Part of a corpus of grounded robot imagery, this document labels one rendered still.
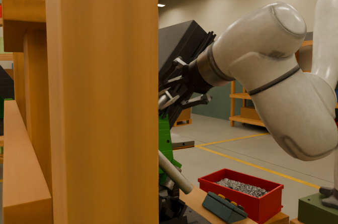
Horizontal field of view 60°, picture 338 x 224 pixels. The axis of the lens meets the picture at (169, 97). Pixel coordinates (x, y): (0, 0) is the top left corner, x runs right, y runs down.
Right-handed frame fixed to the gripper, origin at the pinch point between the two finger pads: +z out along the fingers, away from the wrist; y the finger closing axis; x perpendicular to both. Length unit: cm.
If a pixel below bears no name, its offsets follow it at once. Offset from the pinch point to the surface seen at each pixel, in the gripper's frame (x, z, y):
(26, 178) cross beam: 40.8, -20.3, 6.6
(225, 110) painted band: -535, 549, -204
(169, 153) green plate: -3.3, 23.3, -18.2
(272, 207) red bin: -27, 26, -68
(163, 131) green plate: -6.5, 22.3, -10.9
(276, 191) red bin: -33, 24, -64
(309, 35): -520, 217, -122
